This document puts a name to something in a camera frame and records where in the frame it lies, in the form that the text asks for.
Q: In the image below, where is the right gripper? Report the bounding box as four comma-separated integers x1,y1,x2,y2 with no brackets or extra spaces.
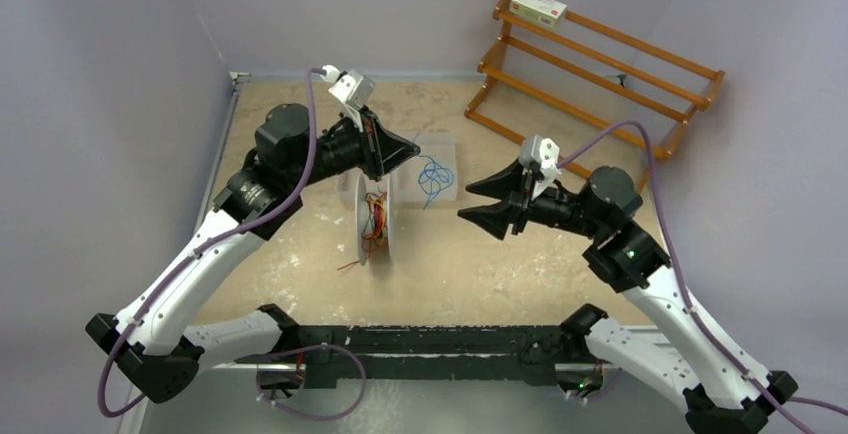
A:
458,155,604,239

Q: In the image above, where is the wooden shoe rack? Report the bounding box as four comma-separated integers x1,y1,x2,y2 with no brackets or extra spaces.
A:
464,0,725,161

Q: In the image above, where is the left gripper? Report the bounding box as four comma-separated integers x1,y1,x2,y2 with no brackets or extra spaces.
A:
289,103,420,190

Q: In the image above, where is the translucent plastic divided tray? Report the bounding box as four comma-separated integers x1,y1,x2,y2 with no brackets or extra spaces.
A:
337,131,459,208

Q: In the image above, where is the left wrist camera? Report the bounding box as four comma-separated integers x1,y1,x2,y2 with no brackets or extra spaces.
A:
322,65,375,132

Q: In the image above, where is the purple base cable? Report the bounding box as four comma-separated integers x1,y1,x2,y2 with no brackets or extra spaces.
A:
256,342,368,422

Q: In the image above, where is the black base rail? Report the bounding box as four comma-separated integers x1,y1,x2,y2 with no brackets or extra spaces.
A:
239,303,607,389

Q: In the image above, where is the blue wire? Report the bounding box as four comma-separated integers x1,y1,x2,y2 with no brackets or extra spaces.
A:
410,131,456,210

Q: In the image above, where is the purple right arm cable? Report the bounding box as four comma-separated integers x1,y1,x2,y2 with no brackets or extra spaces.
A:
556,119,848,434

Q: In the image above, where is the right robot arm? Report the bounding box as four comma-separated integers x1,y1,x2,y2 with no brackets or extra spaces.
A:
458,162,798,433

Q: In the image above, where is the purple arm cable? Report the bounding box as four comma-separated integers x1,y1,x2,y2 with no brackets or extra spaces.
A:
97,67,333,419
556,119,848,434

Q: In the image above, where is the yellow wire on spool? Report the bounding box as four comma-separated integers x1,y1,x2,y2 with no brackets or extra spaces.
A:
369,199,391,247

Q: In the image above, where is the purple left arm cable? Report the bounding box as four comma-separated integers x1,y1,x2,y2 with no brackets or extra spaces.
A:
97,67,333,419

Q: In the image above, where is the white cardboard box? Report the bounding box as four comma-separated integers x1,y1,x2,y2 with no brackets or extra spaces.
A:
509,0,568,29

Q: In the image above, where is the red wire on spool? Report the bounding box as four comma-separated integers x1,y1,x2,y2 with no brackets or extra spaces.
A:
336,192,391,272

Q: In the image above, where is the white filament spool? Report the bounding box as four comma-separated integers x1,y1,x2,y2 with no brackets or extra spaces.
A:
353,174,395,265

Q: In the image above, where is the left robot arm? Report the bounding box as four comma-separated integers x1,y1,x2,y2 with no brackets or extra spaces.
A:
86,103,420,403

